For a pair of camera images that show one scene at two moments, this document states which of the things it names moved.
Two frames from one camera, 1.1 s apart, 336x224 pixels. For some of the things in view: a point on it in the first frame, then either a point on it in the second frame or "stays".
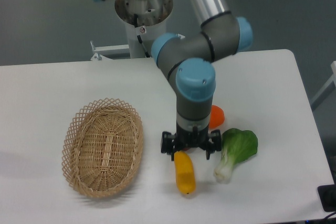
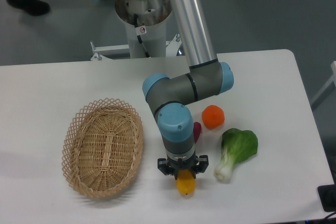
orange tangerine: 217,117 stays
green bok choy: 237,146 stays
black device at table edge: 327,196 stays
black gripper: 185,139 to 195,165
